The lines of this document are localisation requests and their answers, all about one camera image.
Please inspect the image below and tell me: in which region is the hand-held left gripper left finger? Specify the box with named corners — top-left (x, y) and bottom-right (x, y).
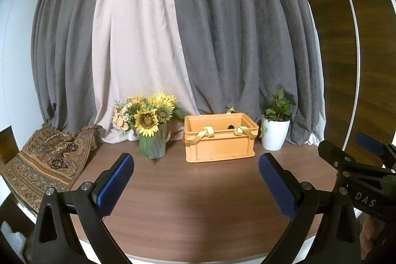
top-left (31, 153), bottom-right (135, 264)

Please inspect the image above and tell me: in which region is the light grey cloth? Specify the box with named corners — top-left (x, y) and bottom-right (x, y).
top-left (0, 221), bottom-right (29, 264)

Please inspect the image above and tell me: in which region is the sunflower bouquet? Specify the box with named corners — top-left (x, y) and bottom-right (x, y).
top-left (133, 92), bottom-right (191, 159)

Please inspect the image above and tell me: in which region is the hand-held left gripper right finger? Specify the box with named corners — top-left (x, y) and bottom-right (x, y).
top-left (258, 153), bottom-right (362, 264)

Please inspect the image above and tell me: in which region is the brown patterned cloth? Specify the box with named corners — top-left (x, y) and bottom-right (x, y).
top-left (1, 124), bottom-right (102, 216)

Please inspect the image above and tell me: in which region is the dark grey curtain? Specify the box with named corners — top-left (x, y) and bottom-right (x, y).
top-left (31, 0), bottom-right (124, 141)
top-left (170, 0), bottom-right (325, 147)

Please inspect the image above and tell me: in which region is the white curved wall trim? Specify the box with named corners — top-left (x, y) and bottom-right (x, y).
top-left (322, 0), bottom-right (363, 156)

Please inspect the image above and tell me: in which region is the green leafy plant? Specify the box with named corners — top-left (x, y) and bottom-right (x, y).
top-left (259, 88), bottom-right (299, 138)

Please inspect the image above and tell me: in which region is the grey ribbed vase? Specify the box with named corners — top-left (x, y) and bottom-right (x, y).
top-left (138, 123), bottom-right (171, 159)

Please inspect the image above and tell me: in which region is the white ribbed plant pot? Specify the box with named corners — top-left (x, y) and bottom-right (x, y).
top-left (261, 115), bottom-right (291, 151)

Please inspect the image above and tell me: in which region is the peach flower bunch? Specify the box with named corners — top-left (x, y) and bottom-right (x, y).
top-left (111, 98), bottom-right (140, 136)

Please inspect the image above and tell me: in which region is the orange plastic crate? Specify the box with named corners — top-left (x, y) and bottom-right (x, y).
top-left (182, 108), bottom-right (259, 163)

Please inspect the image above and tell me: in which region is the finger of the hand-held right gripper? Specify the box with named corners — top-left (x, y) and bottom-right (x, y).
top-left (355, 132), bottom-right (396, 170)
top-left (318, 140), bottom-right (387, 182)

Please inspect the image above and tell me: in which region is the white sheer curtain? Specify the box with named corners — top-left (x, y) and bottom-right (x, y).
top-left (306, 1), bottom-right (324, 145)

